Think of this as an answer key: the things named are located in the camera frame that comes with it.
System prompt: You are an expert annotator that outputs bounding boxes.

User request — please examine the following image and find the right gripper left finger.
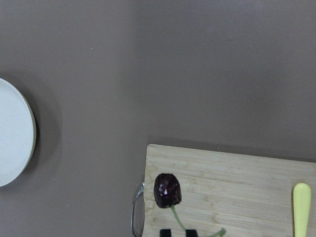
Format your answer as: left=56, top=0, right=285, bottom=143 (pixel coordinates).
left=159, top=229, right=171, bottom=237

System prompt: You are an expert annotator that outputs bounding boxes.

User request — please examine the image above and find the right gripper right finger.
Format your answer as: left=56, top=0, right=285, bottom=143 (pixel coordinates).
left=186, top=229, right=198, bottom=237

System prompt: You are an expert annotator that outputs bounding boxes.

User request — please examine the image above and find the dark red cherry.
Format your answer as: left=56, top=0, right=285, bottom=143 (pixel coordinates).
left=153, top=173, right=186, bottom=231

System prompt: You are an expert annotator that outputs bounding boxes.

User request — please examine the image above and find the wooden cutting board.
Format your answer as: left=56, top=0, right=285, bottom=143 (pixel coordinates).
left=141, top=144, right=316, bottom=237

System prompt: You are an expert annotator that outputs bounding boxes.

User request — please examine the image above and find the yellow plastic knife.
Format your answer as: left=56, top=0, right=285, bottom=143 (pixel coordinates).
left=293, top=183, right=311, bottom=237

